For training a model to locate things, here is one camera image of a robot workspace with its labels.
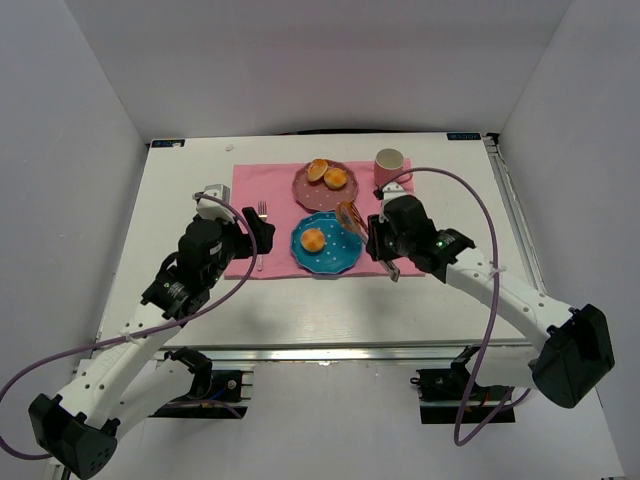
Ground metal tongs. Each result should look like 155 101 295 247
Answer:
349 202 400 282

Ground brown bread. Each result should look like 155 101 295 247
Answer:
335 201 353 231

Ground round scored bread roll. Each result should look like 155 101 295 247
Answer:
300 228 326 253

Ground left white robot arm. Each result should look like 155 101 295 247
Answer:
28 207 276 479

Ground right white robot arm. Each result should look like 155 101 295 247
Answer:
367 191 615 408

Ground right bread roll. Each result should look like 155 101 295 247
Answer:
323 168 348 190

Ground top-left bread roll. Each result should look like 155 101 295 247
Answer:
307 158 329 183

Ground blue dotted plate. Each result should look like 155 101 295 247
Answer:
290 212 363 275

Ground pink placemat cloth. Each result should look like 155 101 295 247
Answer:
222 158 429 280

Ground pink dotted plate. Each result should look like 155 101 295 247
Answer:
292 160 359 212

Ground pink mug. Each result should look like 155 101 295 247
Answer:
374 148 413 188

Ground right blue label sticker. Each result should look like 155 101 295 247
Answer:
446 132 482 141

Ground blue label sticker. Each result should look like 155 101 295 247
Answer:
150 139 185 148
446 132 482 141

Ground left blue label sticker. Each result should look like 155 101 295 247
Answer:
150 139 185 148

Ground silver fork pink handle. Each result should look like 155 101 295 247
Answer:
256 200 268 272

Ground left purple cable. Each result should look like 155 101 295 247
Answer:
0 193 259 459

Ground purple cable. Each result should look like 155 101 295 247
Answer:
0 193 259 459
377 167 533 447

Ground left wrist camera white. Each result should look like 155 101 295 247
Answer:
193 184 234 222

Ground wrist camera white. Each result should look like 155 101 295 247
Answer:
193 184 234 222
374 181 407 205

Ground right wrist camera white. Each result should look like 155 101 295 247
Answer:
374 181 407 205

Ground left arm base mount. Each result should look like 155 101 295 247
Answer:
153 347 249 420

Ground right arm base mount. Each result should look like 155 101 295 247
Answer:
410 346 508 425

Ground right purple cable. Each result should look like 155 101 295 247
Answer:
377 167 533 447

